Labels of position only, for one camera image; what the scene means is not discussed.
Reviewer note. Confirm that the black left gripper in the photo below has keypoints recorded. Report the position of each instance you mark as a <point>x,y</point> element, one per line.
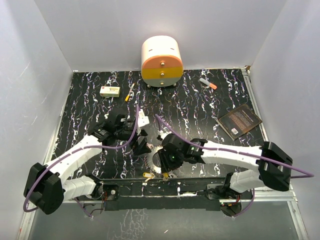
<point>141,148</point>

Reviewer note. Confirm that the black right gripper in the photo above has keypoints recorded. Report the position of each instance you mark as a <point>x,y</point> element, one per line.
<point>166,165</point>

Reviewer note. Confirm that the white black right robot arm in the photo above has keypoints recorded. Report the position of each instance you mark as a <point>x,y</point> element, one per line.
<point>265,166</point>

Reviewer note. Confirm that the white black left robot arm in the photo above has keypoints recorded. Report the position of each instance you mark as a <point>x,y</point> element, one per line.
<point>48,185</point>

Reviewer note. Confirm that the yellow and white pen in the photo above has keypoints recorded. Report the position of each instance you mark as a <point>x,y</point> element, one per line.
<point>129,93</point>

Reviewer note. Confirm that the white small cardboard box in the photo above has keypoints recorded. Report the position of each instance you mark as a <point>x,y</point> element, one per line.
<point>110,91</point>

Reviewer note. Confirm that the dark paperback book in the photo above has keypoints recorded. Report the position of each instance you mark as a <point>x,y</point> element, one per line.
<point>239,121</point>

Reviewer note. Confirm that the orange and grey marker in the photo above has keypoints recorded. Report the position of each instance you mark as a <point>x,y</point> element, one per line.
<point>207,83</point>

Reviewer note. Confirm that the round three-colour drawer cabinet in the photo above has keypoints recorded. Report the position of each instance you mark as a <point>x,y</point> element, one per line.
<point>161,62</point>

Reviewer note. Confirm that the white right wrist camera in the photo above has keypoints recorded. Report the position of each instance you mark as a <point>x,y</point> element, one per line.
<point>162,134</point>

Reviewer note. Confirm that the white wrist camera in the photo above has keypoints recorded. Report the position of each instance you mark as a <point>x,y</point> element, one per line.
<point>143,120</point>
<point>162,134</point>

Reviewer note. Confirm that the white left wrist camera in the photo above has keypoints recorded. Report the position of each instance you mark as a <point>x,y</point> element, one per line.
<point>143,120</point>

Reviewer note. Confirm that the aluminium frame rail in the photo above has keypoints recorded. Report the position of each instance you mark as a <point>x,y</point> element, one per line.
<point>156,214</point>

